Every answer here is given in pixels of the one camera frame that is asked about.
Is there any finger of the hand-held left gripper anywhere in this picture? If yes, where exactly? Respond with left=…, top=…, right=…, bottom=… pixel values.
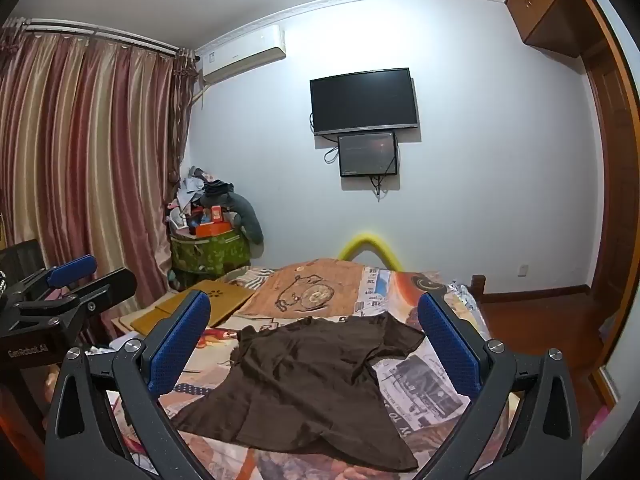
left=7, top=255, right=98, bottom=306
left=15, top=267, right=138, bottom=331

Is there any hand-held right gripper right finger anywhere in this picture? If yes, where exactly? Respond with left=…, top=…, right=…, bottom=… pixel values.
left=415, top=290, right=586, bottom=480

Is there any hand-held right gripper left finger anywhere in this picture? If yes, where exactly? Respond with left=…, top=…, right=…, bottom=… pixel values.
left=44, top=290, right=221, bottom=480

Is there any brown t-shirt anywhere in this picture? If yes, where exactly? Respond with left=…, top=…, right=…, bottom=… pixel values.
left=170, top=314, right=426, bottom=472

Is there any pile of clothes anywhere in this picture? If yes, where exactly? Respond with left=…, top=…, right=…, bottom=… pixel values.
left=172, top=165, right=236, bottom=211

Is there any light wooden nightstand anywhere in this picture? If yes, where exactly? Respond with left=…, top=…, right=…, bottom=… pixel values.
left=111, top=309, right=151, bottom=337

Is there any black mesh chair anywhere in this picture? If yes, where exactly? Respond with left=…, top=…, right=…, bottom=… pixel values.
left=0, top=240, right=46, bottom=281

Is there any wooden lap desk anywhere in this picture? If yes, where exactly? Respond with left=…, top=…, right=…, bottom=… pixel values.
left=131, top=279, right=256, bottom=336

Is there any green storage box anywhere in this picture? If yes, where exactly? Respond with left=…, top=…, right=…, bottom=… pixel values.
left=170, top=230, right=250, bottom=286

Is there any striped pillow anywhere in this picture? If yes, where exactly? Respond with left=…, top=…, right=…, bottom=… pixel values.
left=220, top=267, right=276, bottom=291

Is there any striped pink curtain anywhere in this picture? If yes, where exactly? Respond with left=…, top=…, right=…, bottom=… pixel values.
left=0, top=25, right=196, bottom=321

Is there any yellow foam tube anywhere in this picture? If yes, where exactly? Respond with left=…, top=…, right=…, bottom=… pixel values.
left=337, top=232, right=403, bottom=271

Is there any printed bed sheet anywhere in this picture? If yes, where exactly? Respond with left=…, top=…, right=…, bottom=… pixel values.
left=107, top=257, right=511, bottom=480

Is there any small black monitor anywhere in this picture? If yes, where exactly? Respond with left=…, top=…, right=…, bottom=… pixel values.
left=337, top=131, right=399, bottom=178

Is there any wooden door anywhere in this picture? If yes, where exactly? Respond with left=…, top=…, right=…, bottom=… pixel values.
left=582, top=45, right=633, bottom=361

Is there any white air conditioner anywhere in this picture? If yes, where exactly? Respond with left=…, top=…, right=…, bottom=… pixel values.
left=195, top=25, right=287, bottom=86

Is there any wooden overhead cabinet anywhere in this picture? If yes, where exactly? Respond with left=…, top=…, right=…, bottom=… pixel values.
left=505, top=0, right=588, bottom=58

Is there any white curtain rail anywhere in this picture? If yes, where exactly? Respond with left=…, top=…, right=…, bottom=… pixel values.
left=2, top=17, right=182, bottom=57

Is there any black wall television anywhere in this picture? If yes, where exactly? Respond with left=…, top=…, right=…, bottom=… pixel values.
left=310, top=67, right=419, bottom=136

